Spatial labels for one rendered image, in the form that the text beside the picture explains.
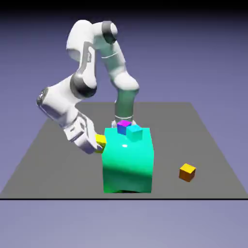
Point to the large green box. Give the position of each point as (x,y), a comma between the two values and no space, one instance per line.
(127,160)

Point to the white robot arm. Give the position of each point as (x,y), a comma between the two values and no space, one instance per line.
(85,50)

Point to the small orange cube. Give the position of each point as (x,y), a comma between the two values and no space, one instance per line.
(187,172)

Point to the small purple cube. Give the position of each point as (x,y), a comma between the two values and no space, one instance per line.
(122,127)

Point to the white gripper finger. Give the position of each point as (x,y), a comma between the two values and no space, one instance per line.
(98,147)

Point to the small yellow cube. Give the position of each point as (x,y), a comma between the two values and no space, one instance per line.
(100,139)

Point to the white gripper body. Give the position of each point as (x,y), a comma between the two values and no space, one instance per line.
(81,133)

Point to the small cyan cube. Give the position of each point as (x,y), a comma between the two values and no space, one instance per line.
(134,132)

